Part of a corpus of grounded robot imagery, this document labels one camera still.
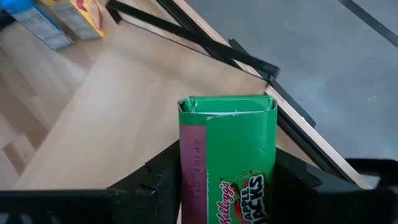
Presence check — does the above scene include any yellow Corn Pops cereal box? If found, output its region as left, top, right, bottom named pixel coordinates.
left=42, top=0, right=104, bottom=40

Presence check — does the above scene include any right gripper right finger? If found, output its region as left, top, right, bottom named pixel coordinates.
left=269, top=147, right=324, bottom=224

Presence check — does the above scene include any blue Rice Krispies cereal box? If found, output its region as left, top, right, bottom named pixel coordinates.
left=0, top=0, right=74, bottom=51

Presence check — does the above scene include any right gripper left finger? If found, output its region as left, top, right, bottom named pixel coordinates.
left=107, top=139, right=182, bottom=224

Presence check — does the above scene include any green Apple Jacks cereal box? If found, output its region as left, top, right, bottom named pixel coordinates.
left=178, top=95, right=278, bottom=224

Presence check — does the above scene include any wooden shelf with black frame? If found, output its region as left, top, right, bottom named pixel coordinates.
left=14, top=0, right=280, bottom=190

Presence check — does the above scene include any black table edge rail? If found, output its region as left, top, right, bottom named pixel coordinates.
left=155, top=0, right=374, bottom=190

